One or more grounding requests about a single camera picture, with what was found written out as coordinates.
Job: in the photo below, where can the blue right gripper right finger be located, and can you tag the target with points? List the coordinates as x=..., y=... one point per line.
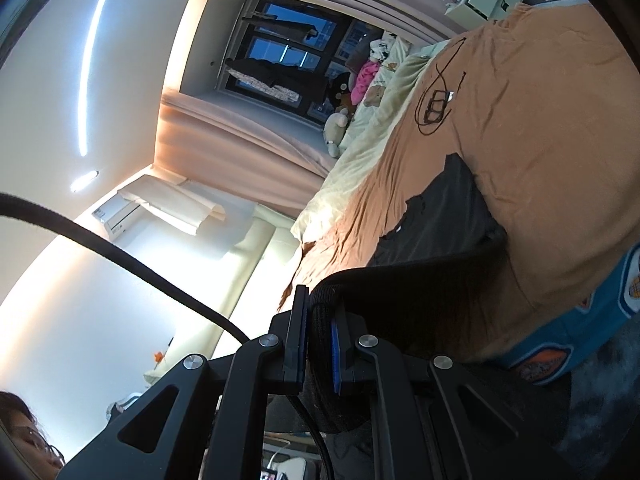
x=339, y=346

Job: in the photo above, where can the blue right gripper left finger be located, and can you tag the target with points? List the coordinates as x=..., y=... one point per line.
x=295, y=345

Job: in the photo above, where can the black t-shirt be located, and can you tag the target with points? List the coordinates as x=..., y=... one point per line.
x=424, y=275

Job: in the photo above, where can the white air conditioner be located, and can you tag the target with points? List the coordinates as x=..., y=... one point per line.
x=172, y=203

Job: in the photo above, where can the beige plush toy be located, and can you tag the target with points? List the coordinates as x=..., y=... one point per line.
x=334, y=130

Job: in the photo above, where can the pink curtain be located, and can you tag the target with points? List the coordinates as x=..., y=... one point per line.
x=218, y=146

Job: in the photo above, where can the blue patched jeans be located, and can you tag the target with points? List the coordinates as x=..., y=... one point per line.
x=562, y=344

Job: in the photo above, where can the cream fleece blanket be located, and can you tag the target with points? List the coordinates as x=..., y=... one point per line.
x=365, y=137

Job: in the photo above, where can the pink cloth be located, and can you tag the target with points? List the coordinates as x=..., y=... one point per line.
x=363, y=80

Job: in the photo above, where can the person's head with glasses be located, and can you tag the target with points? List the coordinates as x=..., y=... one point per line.
x=21, y=425

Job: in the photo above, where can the dark window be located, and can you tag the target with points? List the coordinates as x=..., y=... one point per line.
x=333, y=37

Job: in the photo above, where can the brown bed blanket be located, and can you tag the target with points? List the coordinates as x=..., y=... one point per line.
x=543, y=107

